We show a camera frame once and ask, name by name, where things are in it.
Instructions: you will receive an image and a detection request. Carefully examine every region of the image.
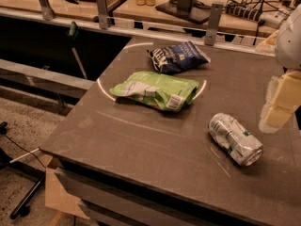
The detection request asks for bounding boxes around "crushed silver 7up can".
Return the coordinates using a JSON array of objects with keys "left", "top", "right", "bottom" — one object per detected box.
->
[{"left": 208, "top": 113, "right": 263, "bottom": 167}]

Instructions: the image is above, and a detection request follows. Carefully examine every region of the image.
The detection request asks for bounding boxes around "blue chip bag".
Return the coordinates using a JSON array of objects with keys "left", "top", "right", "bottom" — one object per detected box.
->
[{"left": 148, "top": 41, "right": 211, "bottom": 74}]

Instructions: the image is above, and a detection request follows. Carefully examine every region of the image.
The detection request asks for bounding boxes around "grey metal bracket middle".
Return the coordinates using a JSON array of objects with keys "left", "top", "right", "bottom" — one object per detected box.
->
[{"left": 96, "top": 0, "right": 109, "bottom": 29}]

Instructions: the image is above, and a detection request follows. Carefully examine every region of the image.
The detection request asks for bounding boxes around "grey metal bracket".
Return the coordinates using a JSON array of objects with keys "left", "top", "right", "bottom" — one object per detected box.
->
[
  {"left": 39, "top": 0, "right": 55, "bottom": 21},
  {"left": 96, "top": 0, "right": 109, "bottom": 29},
  {"left": 204, "top": 2, "right": 224, "bottom": 46}
]

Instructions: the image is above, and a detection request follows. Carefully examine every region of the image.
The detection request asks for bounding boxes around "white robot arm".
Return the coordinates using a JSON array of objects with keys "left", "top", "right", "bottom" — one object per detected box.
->
[{"left": 259, "top": 6, "right": 301, "bottom": 134}]

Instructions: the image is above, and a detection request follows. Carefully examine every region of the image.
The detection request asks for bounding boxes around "grey metal bracket right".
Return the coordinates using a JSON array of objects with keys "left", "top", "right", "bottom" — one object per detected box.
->
[{"left": 204, "top": 2, "right": 224, "bottom": 46}]

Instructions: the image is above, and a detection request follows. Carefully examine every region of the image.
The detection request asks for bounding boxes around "grey metal bracket left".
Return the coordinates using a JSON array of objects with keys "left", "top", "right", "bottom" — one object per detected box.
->
[{"left": 39, "top": 0, "right": 55, "bottom": 21}]

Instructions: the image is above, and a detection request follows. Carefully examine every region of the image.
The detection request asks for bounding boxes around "green snack bag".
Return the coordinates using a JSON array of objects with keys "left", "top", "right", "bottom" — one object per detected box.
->
[{"left": 110, "top": 72, "right": 199, "bottom": 112}]

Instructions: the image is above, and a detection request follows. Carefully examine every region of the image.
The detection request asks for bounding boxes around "black floor stand leg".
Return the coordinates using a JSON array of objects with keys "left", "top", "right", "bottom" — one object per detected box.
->
[{"left": 0, "top": 121, "right": 46, "bottom": 220}]

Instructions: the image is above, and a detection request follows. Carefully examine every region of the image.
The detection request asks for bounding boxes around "black power strip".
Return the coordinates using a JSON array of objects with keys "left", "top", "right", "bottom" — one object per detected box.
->
[{"left": 226, "top": 4, "right": 262, "bottom": 22}]

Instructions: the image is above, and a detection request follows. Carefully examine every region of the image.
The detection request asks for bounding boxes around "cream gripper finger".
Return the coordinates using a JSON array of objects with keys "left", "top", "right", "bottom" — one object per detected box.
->
[
  {"left": 267, "top": 70, "right": 301, "bottom": 128},
  {"left": 259, "top": 76, "right": 279, "bottom": 134}
]

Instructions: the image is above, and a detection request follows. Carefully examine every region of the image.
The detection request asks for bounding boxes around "green handled tool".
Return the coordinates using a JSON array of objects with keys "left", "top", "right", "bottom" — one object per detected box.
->
[{"left": 67, "top": 21, "right": 87, "bottom": 79}]

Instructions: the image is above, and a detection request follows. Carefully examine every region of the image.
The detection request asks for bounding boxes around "black monitor stand base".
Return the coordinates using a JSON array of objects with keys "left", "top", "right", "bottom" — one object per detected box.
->
[{"left": 155, "top": 0, "right": 210, "bottom": 24}]

